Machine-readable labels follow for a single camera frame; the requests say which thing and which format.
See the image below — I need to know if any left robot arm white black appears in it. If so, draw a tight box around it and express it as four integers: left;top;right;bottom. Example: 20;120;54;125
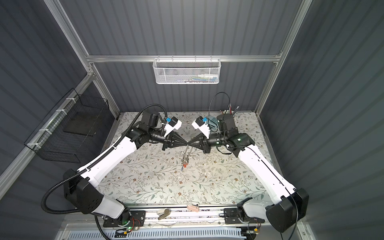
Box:
41;104;188;219

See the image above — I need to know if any teal calculator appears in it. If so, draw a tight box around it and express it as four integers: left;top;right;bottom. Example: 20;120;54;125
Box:
208;116;219;133

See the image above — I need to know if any beige clip tool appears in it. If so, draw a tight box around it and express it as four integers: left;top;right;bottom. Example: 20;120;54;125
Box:
157;208;171;221

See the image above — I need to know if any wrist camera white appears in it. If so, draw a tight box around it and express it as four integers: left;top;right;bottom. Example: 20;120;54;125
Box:
164;117;182;137
192;116;211;139

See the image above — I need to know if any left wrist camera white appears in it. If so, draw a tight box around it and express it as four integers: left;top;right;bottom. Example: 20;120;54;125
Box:
164;117;182;137

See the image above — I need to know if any black wire side basket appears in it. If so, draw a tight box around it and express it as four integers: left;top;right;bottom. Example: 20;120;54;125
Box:
24;92;113;164

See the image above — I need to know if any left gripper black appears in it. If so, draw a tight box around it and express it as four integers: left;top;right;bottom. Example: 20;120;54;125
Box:
149;129;189;152

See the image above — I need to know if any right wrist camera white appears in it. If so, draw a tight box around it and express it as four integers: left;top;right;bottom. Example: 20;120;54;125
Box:
192;116;211;139

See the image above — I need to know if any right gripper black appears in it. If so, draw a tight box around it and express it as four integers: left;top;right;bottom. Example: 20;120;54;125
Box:
187;131;226;154

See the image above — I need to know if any grey beaded keyring coil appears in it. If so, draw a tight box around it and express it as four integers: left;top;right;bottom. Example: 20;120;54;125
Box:
182;146;192;169

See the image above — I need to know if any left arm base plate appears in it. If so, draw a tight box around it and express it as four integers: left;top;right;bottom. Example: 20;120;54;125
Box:
103;210;146;228

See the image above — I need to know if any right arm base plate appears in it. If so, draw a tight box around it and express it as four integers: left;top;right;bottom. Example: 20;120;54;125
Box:
220;208;265;225

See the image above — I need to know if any white wire wall basket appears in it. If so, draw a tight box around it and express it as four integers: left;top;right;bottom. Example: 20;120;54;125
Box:
153;60;222;85

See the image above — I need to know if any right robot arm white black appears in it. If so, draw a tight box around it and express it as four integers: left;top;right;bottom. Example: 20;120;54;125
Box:
189;114;309;233

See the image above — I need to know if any floral table mat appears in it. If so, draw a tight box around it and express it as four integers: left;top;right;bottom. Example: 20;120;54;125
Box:
84;111;286;206

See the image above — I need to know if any white pen cup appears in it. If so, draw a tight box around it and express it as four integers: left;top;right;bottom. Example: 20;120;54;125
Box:
220;104;240;116

